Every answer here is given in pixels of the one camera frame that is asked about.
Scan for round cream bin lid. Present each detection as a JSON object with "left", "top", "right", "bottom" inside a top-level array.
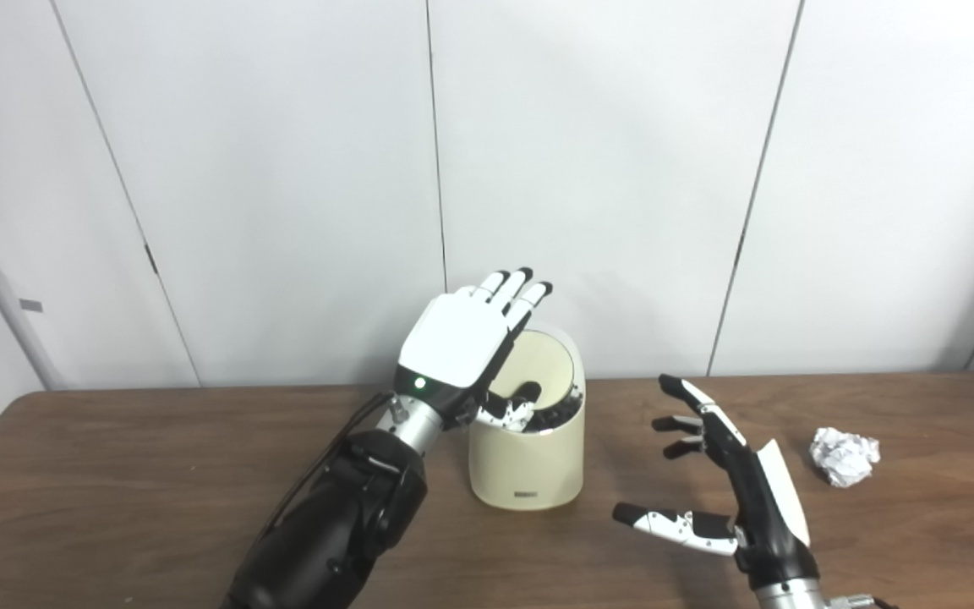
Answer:
[{"left": 487, "top": 330, "right": 577, "bottom": 403}]

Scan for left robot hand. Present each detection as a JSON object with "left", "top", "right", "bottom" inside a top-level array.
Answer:
[{"left": 392, "top": 267, "right": 554, "bottom": 434}]

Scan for white paper ball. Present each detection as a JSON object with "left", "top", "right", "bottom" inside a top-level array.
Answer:
[{"left": 809, "top": 427, "right": 882, "bottom": 489}]

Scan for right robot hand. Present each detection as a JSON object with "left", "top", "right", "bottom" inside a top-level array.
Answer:
[{"left": 612, "top": 374, "right": 820, "bottom": 591}]

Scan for cream-colored bin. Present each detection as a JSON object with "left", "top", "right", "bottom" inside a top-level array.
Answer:
[{"left": 468, "top": 326, "right": 586, "bottom": 511}]

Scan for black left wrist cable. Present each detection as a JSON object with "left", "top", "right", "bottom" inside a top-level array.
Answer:
[{"left": 254, "top": 391, "right": 395, "bottom": 551}]

